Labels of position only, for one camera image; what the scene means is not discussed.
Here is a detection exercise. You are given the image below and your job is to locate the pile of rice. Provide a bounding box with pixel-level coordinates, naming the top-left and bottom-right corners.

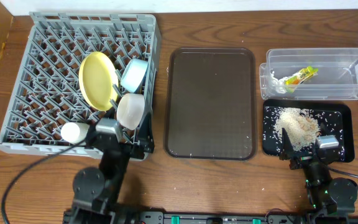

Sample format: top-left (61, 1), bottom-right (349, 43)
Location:
top-left (263, 107), bottom-right (344, 155)

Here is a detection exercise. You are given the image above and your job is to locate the pink small bowl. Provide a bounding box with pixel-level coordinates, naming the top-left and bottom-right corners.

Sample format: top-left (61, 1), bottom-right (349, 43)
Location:
top-left (116, 93), bottom-right (145, 130)

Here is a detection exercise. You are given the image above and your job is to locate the white cup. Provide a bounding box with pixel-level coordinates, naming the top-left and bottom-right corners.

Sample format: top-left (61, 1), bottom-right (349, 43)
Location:
top-left (60, 122), bottom-right (90, 144)

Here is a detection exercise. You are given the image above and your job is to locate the yellow round plate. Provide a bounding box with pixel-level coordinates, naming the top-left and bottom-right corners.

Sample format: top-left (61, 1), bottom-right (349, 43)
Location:
top-left (78, 52), bottom-right (119, 111)

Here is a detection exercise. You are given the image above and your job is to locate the green orange snack wrapper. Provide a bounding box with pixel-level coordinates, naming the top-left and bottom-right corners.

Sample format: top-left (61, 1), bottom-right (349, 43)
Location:
top-left (284, 66), bottom-right (318, 93)

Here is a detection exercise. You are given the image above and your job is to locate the light blue bowl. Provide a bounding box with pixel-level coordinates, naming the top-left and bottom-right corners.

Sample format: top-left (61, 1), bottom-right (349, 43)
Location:
top-left (121, 58), bottom-right (148, 93)

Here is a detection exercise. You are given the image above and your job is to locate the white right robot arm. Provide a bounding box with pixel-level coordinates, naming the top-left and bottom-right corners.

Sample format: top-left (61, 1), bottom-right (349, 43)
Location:
top-left (279, 128), bottom-right (358, 223)

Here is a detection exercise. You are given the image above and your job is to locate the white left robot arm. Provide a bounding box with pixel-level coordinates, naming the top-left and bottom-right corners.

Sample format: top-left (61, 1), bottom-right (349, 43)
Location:
top-left (62, 112), bottom-right (155, 224)

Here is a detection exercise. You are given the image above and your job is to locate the black waste tray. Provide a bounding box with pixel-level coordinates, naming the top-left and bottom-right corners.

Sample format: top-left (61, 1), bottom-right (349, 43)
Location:
top-left (262, 99), bottom-right (355, 162)

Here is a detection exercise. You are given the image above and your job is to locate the clear plastic waste bin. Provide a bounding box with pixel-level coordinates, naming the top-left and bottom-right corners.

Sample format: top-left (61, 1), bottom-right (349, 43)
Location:
top-left (259, 48), bottom-right (358, 101)

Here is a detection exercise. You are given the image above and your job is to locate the grey dishwasher rack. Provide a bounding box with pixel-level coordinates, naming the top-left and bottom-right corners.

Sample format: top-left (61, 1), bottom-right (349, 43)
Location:
top-left (0, 12), bottom-right (162, 159)

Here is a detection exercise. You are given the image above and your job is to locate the dark brown serving tray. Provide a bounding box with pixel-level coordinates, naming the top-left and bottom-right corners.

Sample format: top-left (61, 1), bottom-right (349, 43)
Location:
top-left (163, 47), bottom-right (257, 161)

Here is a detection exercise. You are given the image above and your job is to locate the black equipment rail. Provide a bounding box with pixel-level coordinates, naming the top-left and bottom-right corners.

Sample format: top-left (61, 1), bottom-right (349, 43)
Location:
top-left (62, 208), bottom-right (358, 224)

